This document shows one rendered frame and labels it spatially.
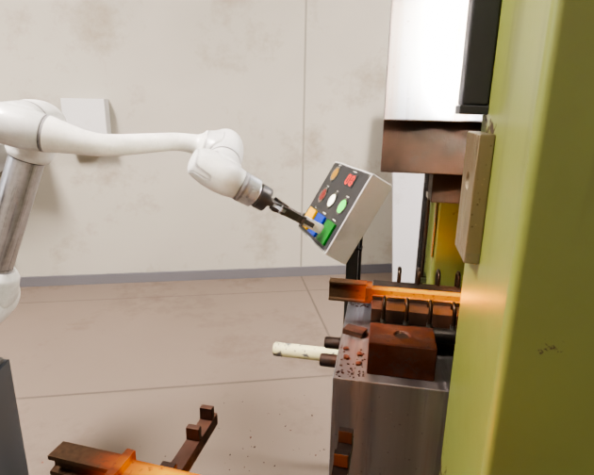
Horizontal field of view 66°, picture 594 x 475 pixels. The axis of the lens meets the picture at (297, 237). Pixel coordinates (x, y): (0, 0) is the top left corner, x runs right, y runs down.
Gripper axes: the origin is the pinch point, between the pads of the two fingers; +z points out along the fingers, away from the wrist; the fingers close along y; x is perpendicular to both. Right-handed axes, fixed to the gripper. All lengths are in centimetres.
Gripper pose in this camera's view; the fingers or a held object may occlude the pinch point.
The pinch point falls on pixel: (312, 224)
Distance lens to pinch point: 143.3
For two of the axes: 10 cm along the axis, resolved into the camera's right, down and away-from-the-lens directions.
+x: 5.0, -8.6, -1.1
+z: 8.3, 4.4, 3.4
